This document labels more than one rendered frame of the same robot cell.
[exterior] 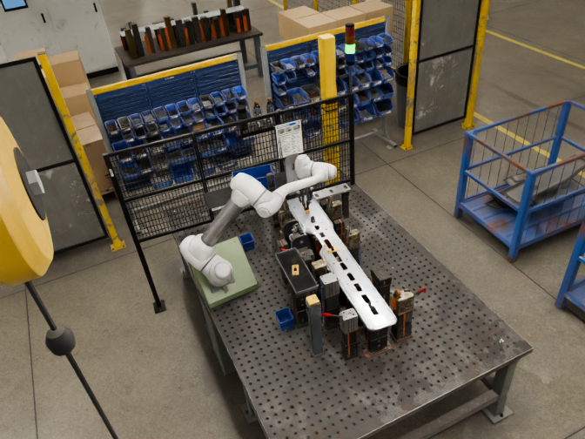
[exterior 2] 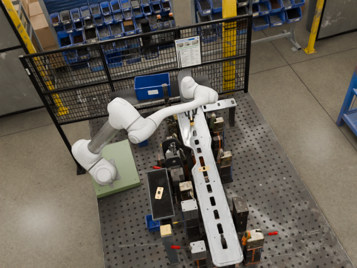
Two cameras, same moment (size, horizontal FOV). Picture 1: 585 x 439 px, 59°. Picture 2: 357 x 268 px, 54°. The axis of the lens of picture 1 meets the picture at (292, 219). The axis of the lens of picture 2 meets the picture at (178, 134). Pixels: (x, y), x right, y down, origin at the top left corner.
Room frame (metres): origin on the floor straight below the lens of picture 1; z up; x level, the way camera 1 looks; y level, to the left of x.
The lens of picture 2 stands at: (1.09, -0.45, 3.08)
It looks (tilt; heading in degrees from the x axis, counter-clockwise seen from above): 48 degrees down; 14
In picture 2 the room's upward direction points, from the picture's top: 9 degrees counter-clockwise
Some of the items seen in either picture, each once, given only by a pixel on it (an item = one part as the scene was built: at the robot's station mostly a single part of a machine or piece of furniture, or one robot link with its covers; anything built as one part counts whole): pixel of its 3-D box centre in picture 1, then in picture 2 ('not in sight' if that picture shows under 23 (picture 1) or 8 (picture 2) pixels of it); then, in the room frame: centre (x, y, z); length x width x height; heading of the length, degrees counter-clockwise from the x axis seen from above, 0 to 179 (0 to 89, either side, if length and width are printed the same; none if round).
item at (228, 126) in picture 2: (345, 203); (231, 115); (3.26, -0.43, 0.84); 0.11 x 0.06 x 0.29; 107
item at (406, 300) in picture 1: (401, 314); (252, 246); (2.05, -0.59, 0.88); 0.15 x 0.11 x 0.36; 107
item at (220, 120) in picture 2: (336, 221); (218, 134); (3.01, -0.32, 0.87); 0.12 x 0.09 x 0.35; 107
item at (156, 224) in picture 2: (285, 320); (153, 223); (2.23, 0.12, 0.74); 0.11 x 0.10 x 0.09; 17
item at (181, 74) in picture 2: (292, 173); (185, 86); (3.26, -0.04, 1.17); 0.12 x 0.01 x 0.34; 107
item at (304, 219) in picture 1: (334, 252); (205, 171); (2.54, -0.26, 1.00); 1.38 x 0.22 x 0.02; 17
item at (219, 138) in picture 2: (339, 236); (218, 149); (2.87, -0.33, 0.84); 0.11 x 0.08 x 0.29; 107
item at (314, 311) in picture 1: (314, 327); (170, 246); (1.99, -0.06, 0.92); 0.08 x 0.08 x 0.44; 17
